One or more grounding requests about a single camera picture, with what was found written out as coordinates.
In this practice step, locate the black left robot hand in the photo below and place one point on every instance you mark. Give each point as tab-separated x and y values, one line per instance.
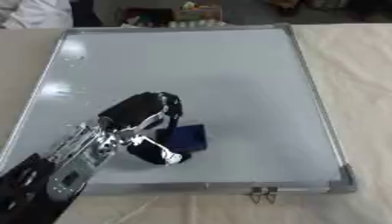
137	108

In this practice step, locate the blue whiteboard eraser brush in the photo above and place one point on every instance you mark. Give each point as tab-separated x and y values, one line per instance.
187	137

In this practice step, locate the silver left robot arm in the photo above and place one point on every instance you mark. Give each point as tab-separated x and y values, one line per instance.
71	163

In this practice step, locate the dark red crate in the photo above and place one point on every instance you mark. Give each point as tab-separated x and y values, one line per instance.
145	17

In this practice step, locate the box with colourful items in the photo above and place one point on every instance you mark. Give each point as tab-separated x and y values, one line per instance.
198	13

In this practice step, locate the person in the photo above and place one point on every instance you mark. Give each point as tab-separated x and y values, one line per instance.
35	13

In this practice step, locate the whiteboard with silver frame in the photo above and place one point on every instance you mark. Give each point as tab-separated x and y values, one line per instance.
194	87

